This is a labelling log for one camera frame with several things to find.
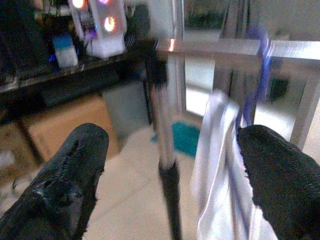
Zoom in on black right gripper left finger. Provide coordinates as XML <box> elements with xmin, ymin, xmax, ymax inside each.
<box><xmin>0</xmin><ymin>122</ymin><xmax>110</xmax><ymax>240</ymax></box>

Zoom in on blue and white box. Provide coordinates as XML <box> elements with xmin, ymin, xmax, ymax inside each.
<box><xmin>52</xmin><ymin>33</ymin><xmax>80</xmax><ymax>68</ymax></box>

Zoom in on white computer case glowing fans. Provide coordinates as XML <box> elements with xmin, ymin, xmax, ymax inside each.
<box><xmin>67</xmin><ymin>0</ymin><xmax>127</xmax><ymax>60</ymax></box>

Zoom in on silver metal clothes rack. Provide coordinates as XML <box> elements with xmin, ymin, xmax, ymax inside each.
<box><xmin>157</xmin><ymin>0</ymin><xmax>320</xmax><ymax>151</ymax></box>

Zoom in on blue plastic clothes hanger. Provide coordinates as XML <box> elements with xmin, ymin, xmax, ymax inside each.
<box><xmin>224</xmin><ymin>23</ymin><xmax>275</xmax><ymax>233</ymax></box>

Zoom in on silver pole with black ends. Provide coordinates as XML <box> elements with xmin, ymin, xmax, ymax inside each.
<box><xmin>147</xmin><ymin>37</ymin><xmax>183</xmax><ymax>240</ymax></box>

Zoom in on white hanging garment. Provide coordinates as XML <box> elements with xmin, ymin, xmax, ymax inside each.
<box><xmin>189</xmin><ymin>89</ymin><xmax>278</xmax><ymax>240</ymax></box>

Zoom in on brown cardboard box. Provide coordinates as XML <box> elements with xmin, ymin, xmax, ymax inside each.
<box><xmin>21</xmin><ymin>96</ymin><xmax>121</xmax><ymax>163</ymax></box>

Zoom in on black desk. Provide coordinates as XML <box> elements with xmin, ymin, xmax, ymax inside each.
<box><xmin>0</xmin><ymin>37</ymin><xmax>168</xmax><ymax>126</ymax></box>

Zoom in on teal floor mat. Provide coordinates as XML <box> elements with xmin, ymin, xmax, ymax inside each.
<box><xmin>151</xmin><ymin>121</ymin><xmax>201</xmax><ymax>158</ymax></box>

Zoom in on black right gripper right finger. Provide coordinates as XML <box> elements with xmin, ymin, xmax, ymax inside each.
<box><xmin>236</xmin><ymin>124</ymin><xmax>320</xmax><ymax>240</ymax></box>

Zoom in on grey cabinet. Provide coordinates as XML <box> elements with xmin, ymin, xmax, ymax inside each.
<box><xmin>102</xmin><ymin>82</ymin><xmax>153</xmax><ymax>141</ymax></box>

